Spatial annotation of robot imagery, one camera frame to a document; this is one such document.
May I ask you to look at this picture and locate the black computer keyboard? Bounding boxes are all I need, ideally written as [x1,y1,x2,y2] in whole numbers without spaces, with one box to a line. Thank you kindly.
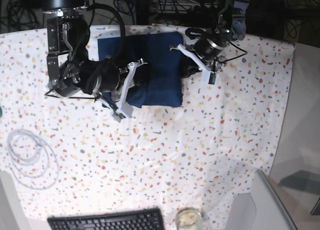
[47,208,165,230]

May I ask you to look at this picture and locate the clear glass jar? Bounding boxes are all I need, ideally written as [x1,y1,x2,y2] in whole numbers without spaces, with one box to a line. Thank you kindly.
[175,207,203,230]

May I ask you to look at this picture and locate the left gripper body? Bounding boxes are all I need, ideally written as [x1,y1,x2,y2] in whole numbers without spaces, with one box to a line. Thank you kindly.
[169,37,225,85]

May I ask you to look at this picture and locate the dark blue t-shirt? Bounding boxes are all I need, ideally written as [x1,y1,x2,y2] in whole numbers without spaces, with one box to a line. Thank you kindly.
[96,31,186,109]

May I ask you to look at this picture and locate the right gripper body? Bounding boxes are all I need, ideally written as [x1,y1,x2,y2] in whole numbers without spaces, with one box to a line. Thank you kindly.
[92,58,148,122]

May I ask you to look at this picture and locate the terrazzo patterned table cloth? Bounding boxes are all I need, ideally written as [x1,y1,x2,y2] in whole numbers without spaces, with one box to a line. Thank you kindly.
[0,29,296,230]

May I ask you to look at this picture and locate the grey monitor edge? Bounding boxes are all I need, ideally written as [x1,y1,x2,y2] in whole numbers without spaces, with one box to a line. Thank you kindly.
[250,170,297,230]

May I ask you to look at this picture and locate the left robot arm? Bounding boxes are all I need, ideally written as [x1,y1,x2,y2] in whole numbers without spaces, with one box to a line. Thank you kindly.
[170,0,249,85]

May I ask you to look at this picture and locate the coiled white cable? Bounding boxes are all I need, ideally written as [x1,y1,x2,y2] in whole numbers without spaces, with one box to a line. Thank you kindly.
[6,129,60,191]

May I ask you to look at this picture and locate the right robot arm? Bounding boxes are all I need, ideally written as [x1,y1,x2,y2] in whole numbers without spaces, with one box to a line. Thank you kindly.
[42,0,145,122]

